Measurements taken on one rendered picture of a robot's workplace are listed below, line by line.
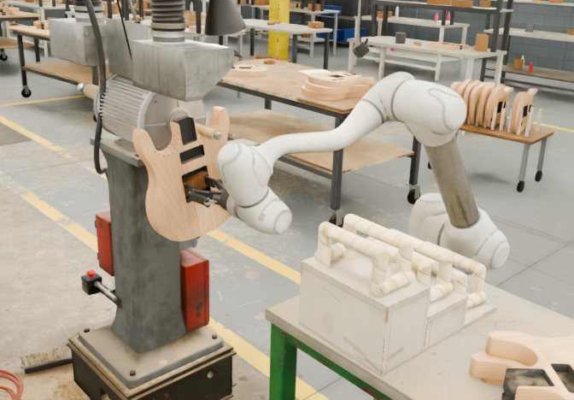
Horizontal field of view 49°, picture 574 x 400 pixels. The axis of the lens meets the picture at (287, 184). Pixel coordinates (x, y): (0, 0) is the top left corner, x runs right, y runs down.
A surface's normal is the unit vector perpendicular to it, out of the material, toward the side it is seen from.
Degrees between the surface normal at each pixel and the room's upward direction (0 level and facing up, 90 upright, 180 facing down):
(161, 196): 89
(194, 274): 90
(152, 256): 90
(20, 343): 0
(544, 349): 0
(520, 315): 0
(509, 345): 90
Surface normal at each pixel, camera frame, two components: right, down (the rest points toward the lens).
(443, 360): 0.03, -0.94
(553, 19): -0.74, 0.20
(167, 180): 0.68, 0.24
